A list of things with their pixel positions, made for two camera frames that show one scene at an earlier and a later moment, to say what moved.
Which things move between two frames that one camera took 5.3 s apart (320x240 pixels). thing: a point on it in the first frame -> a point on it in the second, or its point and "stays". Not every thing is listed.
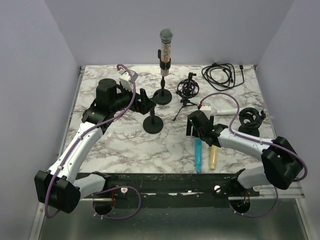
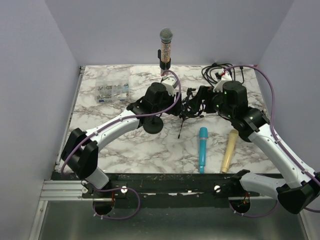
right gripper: [189, 127] -> [205, 92]
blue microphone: [198, 154] -> [203, 148]
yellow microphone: [213, 155] -> [233, 134]
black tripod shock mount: [187, 88] -> [187, 111]
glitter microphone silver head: [166, 36] stays
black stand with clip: [153, 124] stays
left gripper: [143, 106] -> [176, 109]
